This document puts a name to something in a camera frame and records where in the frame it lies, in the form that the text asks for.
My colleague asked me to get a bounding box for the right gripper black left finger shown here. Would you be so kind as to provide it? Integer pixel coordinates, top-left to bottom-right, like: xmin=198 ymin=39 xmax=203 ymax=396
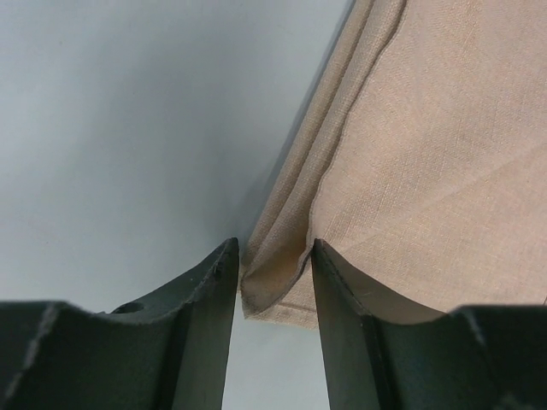
xmin=1 ymin=238 xmax=239 ymax=409

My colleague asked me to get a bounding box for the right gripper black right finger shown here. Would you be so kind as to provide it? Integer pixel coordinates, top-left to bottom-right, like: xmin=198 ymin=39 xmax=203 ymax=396
xmin=311 ymin=240 xmax=546 ymax=409

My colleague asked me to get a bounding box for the beige cloth napkin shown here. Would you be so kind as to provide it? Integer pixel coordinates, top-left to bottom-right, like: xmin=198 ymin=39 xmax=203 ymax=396
xmin=240 ymin=1 xmax=546 ymax=329

